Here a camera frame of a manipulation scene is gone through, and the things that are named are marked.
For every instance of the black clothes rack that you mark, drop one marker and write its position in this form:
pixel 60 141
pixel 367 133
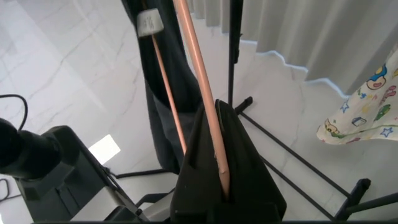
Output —
pixel 234 46

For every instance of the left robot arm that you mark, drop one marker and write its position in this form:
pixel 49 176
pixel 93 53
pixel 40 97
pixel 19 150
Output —
pixel 28 149

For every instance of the pink clothes hanger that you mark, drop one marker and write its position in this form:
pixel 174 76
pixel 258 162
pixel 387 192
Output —
pixel 202 74

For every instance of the white curtain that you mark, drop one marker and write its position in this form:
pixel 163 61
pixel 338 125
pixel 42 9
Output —
pixel 311 37

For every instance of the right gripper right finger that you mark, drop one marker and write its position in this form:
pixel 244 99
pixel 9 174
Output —
pixel 252 180

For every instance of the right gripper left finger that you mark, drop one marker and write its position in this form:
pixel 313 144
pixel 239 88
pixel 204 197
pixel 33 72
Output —
pixel 196 180

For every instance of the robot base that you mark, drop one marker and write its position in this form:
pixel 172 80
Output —
pixel 62 193

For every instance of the cream printed garment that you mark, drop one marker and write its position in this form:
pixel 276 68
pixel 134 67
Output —
pixel 367 118

